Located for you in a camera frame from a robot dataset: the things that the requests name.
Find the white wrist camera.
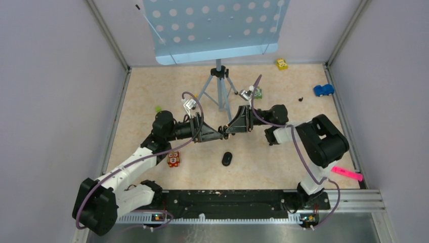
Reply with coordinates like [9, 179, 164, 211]
[181, 98, 197, 110]
[238, 86, 254, 101]

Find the green monster toy block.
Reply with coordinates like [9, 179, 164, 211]
[253, 87, 263, 99]

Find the blue toy car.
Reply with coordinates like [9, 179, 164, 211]
[313, 84, 335, 97]

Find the yellow toy block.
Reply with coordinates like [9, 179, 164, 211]
[276, 58, 288, 70]

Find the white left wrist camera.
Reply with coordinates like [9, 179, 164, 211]
[181, 98, 197, 110]

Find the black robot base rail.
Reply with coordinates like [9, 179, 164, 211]
[141, 189, 331, 220]

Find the red owl number block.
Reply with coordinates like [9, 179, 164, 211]
[167, 151, 181, 168]

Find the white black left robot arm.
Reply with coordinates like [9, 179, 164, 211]
[72, 110, 224, 236]

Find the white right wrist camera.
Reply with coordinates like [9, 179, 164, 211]
[238, 86, 254, 101]

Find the earbuds case base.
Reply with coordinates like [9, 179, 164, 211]
[218, 125, 229, 140]

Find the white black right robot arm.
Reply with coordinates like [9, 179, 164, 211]
[219, 105, 350, 209]

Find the pink highlighter marker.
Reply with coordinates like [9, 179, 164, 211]
[331, 166, 363, 182]

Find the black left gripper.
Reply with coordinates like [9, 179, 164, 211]
[166, 112, 223, 143]

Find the black earbuds charging case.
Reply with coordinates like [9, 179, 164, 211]
[222, 152, 233, 167]

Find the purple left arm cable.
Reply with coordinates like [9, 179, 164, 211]
[75, 91, 205, 230]

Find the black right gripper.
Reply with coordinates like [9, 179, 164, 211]
[224, 105, 273, 134]

